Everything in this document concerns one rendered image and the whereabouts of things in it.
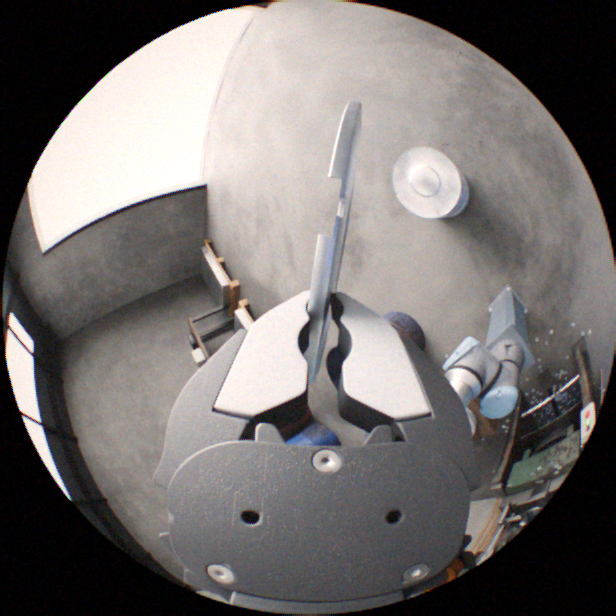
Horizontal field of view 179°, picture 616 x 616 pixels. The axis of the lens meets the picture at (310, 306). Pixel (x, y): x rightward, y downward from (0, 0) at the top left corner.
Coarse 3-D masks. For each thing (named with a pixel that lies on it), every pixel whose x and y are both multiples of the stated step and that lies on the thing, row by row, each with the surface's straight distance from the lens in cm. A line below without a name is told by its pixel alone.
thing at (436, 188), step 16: (400, 160) 94; (416, 160) 91; (432, 160) 89; (448, 160) 88; (400, 176) 93; (416, 176) 90; (432, 176) 88; (448, 176) 87; (416, 192) 90; (432, 192) 87; (448, 192) 86; (416, 208) 90; (432, 208) 88; (448, 208) 86
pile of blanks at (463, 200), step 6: (408, 150) 93; (456, 168) 91; (462, 174) 108; (462, 180) 94; (462, 186) 89; (396, 192) 94; (462, 192) 91; (468, 192) 110; (462, 198) 94; (468, 198) 113; (456, 204) 86; (462, 204) 100; (456, 210) 97; (462, 210) 113; (444, 216) 94; (450, 216) 108
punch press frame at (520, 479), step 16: (544, 400) 135; (576, 432) 110; (560, 448) 110; (576, 448) 106; (528, 464) 113; (544, 464) 109; (560, 464) 105; (512, 480) 112; (528, 480) 108; (544, 480) 110; (512, 528) 143
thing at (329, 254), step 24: (360, 120) 19; (336, 144) 11; (336, 168) 10; (336, 216) 9; (336, 240) 9; (336, 264) 12; (312, 288) 9; (336, 288) 27; (312, 312) 10; (312, 336) 11; (312, 360) 12
